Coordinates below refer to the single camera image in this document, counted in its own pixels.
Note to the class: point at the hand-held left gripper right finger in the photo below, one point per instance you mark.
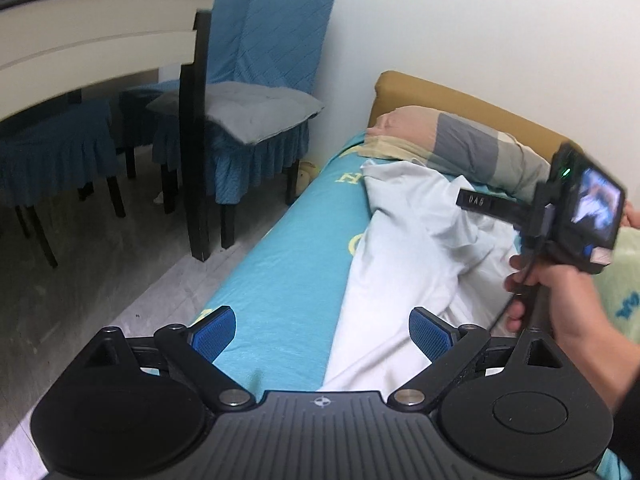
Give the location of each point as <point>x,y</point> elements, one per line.
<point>430,333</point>

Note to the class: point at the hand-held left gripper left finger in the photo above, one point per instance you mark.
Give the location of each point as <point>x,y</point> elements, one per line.
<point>215,331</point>

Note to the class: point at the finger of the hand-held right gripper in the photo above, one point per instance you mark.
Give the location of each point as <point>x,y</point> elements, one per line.
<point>480,199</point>

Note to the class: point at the white garment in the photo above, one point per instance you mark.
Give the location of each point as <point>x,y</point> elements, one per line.
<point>425,260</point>

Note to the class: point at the person's right forearm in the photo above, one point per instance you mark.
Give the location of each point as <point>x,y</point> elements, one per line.
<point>610,360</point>

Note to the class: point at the person's right hand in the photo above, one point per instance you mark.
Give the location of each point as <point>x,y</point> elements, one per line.
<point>570,300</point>

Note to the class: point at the checked pillow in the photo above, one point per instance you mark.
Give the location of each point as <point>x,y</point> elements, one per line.
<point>450,145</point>

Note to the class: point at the teal bed sheet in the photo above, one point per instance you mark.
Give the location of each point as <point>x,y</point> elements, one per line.
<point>290,285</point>

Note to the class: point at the green printed fleece blanket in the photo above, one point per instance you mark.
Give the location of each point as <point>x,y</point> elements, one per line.
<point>625,300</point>

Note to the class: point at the mustard padded headboard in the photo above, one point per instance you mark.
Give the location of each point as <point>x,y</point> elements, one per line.
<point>450,100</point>

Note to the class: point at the yellow plush toy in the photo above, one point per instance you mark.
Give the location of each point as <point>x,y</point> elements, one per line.
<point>306,175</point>

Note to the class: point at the grey seat cushion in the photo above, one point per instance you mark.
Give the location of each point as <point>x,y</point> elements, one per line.
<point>240,110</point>

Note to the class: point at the blue covered chair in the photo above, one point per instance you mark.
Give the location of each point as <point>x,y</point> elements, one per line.
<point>280,35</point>
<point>137,120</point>
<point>50,150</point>

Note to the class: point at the white table with black legs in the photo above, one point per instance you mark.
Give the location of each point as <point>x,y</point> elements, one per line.
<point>75,50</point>

